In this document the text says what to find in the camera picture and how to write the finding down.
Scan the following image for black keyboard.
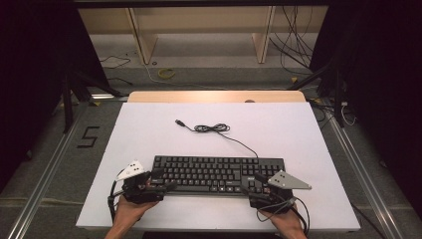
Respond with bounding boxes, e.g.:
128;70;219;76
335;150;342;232
150;154;287;197

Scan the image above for long aluminium rail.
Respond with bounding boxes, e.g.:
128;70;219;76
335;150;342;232
6;106;86;239
324;108;405;239

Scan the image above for bundle of black cables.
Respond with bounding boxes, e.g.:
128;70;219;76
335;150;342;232
268;5;317;77

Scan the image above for wooden shelf unit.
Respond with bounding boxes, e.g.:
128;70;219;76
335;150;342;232
78;6;329;66

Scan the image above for short aluminium rail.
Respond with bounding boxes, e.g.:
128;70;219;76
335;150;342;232
90;93;129;103

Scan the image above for dark curtain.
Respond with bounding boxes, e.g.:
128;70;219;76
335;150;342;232
0;0;112;195
310;0;422;218

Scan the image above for yellow tape roll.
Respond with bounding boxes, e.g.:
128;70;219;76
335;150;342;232
157;67;176;81

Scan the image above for thin black floor cable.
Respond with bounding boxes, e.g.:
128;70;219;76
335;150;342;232
106;77;134;88
99;55;132;70

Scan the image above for wooden table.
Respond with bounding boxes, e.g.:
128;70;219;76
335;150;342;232
127;90;307;104

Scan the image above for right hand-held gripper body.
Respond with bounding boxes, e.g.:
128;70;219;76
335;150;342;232
248;169;313;214

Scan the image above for white foam board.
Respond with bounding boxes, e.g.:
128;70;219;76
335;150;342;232
75;102;361;232

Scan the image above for tangled cables with white plug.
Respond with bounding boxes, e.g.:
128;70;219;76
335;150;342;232
308;99;356;127

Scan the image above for black keyboard cable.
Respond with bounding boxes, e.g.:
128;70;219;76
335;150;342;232
174;119;260;159

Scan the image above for person's right hand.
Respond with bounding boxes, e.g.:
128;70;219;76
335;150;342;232
260;203;302;232

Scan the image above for black metal stand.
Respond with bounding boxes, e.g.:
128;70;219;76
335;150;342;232
60;64;124;134
288;54;346;129

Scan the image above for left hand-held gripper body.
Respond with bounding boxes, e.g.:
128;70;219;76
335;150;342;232
115;160;167;204

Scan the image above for person's left hand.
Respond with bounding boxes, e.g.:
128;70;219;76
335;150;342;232
113;195;160;224

